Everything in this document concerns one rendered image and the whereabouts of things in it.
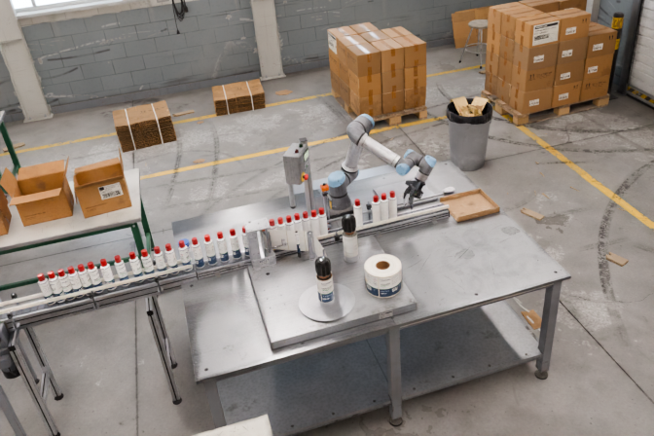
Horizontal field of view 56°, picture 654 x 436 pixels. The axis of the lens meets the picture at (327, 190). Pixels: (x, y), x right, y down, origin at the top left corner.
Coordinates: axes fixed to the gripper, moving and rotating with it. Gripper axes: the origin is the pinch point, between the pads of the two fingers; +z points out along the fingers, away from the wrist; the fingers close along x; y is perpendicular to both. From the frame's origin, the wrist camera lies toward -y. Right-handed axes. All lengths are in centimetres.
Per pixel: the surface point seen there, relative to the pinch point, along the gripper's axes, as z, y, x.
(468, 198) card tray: -13, -9, 51
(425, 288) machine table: 20, 64, -6
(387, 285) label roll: 20, 69, -33
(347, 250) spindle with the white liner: 25, 31, -42
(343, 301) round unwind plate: 38, 64, -51
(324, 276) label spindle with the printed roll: 26, 64, -68
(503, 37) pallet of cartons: -110, -282, 210
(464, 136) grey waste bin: -16, -170, 144
